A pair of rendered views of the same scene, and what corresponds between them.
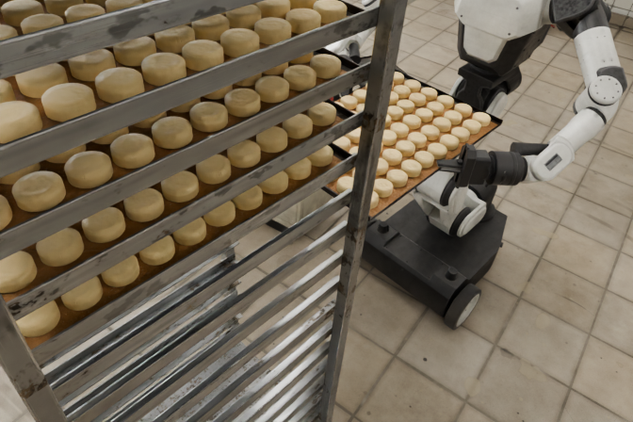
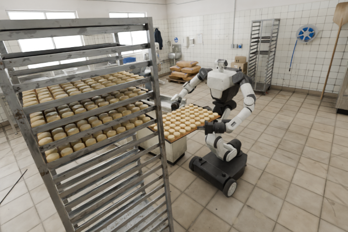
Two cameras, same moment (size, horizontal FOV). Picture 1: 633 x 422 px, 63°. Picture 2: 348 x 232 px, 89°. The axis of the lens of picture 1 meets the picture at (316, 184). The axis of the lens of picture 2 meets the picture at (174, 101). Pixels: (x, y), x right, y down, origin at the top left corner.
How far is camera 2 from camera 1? 0.43 m
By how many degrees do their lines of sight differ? 21
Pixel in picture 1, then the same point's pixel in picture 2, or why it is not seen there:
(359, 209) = (160, 136)
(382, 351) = (200, 205)
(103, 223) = (72, 131)
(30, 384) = (43, 171)
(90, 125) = (62, 100)
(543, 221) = (264, 157)
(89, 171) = (66, 115)
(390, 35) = (154, 83)
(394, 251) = (204, 167)
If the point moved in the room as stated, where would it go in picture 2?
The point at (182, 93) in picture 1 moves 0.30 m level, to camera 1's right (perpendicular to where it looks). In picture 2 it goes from (88, 95) to (151, 95)
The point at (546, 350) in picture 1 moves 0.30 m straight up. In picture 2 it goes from (265, 206) to (270, 185)
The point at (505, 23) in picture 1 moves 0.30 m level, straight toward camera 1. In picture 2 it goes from (220, 86) to (210, 96)
